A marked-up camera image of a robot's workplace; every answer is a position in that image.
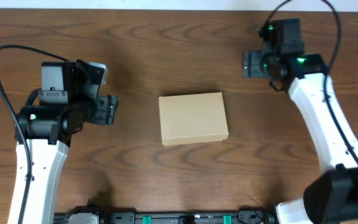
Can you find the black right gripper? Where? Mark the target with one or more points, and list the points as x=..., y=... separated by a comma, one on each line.
x=253, y=64

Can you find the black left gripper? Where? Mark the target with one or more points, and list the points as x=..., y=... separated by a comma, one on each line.
x=107, y=109

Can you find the cardboard box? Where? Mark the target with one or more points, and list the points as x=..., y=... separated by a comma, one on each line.
x=190, y=119

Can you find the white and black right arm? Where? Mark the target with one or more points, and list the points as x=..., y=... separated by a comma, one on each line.
x=333, y=197

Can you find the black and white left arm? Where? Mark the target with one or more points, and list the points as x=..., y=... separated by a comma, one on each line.
x=68, y=98

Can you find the black mounting rail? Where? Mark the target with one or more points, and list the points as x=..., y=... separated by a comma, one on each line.
x=95, y=214

